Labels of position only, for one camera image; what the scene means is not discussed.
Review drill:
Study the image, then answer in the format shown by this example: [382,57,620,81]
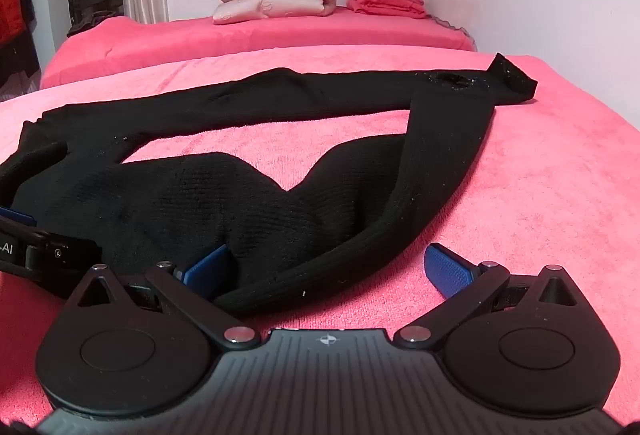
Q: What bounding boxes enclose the pink fleece blanket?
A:
[0,46,640,431]

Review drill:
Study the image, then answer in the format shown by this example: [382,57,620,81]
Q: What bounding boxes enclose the black knit pants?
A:
[0,53,539,316]

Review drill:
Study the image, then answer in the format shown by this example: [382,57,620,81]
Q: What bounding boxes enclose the hanging black garment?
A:
[0,0,42,83]

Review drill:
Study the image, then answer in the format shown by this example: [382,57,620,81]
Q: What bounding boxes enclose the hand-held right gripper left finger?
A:
[62,244,263,351]

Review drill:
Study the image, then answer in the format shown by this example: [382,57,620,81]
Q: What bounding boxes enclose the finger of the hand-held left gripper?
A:
[0,206,39,232]

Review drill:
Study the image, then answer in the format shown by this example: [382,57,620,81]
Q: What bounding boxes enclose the hanging red garment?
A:
[0,0,27,46]

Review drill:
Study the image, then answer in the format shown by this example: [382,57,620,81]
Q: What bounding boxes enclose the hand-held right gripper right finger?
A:
[392,242,597,354]

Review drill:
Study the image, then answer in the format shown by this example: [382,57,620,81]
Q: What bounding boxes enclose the bed with pink cover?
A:
[39,5,479,90]

